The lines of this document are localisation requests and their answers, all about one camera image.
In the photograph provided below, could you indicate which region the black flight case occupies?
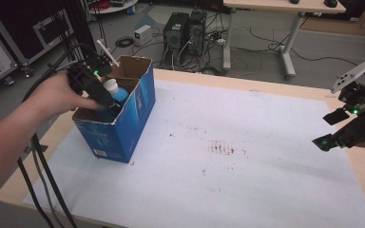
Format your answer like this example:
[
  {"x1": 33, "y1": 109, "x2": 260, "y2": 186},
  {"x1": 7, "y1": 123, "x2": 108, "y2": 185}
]
[{"x1": 0, "y1": 0, "x2": 88, "y2": 69}]

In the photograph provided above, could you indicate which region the grey cable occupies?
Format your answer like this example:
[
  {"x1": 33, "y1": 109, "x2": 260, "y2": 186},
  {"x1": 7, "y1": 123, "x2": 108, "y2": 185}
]
[{"x1": 30, "y1": 139, "x2": 65, "y2": 228}]

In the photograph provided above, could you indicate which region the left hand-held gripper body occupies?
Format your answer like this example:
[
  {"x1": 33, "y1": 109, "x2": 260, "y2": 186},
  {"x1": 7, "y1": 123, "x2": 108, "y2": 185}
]
[{"x1": 66, "y1": 39, "x2": 122, "y2": 110}]

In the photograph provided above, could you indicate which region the white table mat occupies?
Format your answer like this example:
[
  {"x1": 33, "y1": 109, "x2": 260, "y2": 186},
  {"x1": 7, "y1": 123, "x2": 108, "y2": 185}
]
[{"x1": 22, "y1": 79, "x2": 365, "y2": 228}]

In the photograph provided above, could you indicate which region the black computer tower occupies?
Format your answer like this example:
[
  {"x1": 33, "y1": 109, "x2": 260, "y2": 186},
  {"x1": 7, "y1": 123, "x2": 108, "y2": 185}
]
[
  {"x1": 187, "y1": 9, "x2": 209, "y2": 57},
  {"x1": 163, "y1": 11, "x2": 190, "y2": 52}
]

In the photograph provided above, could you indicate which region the round white table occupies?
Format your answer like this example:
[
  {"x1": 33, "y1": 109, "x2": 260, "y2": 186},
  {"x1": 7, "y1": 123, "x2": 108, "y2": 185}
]
[{"x1": 87, "y1": 0, "x2": 140, "y2": 15}]

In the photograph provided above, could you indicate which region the blue bottle with white cap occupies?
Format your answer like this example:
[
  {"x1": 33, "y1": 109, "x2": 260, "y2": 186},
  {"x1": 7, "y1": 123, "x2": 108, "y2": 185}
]
[{"x1": 95, "y1": 78, "x2": 130, "y2": 124}]

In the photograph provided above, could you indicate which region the coiled black cable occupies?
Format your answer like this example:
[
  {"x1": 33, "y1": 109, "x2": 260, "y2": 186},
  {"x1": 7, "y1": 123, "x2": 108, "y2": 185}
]
[{"x1": 114, "y1": 35, "x2": 136, "y2": 48}]

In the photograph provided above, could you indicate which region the blue cardboard box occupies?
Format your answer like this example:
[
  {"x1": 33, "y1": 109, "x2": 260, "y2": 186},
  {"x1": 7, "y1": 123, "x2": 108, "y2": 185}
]
[{"x1": 71, "y1": 54, "x2": 157, "y2": 164}]

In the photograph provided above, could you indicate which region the small white box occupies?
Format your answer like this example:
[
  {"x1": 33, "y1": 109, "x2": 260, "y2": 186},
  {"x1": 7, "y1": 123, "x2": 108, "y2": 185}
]
[{"x1": 133, "y1": 24, "x2": 153, "y2": 48}]

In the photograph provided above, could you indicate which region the person's left hand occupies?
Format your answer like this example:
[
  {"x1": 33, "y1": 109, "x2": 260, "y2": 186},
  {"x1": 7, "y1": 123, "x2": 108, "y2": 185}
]
[{"x1": 24, "y1": 70, "x2": 105, "y2": 124}]

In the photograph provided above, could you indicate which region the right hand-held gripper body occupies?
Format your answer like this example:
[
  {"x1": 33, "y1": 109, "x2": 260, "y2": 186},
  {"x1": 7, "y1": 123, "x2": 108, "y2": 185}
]
[{"x1": 330, "y1": 49, "x2": 365, "y2": 150}]

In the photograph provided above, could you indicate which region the wooden desk with white legs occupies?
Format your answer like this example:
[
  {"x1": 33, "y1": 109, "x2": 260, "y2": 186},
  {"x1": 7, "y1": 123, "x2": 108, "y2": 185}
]
[{"x1": 222, "y1": 0, "x2": 347, "y2": 80}]

